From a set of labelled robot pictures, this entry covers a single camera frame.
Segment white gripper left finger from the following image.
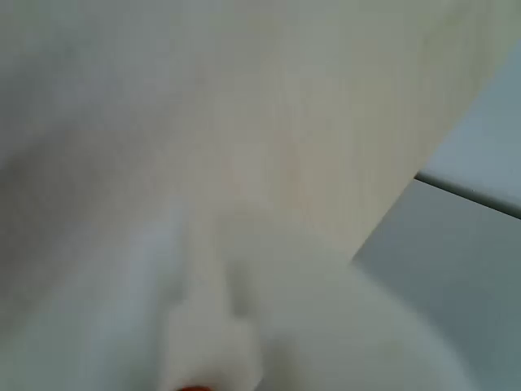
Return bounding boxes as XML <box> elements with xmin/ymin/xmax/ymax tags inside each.
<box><xmin>81</xmin><ymin>226</ymin><xmax>265</xmax><ymax>391</ymax></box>

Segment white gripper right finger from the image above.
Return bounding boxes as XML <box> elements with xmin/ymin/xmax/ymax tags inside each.
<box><xmin>227</xmin><ymin>238</ymin><xmax>469</xmax><ymax>391</ymax></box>

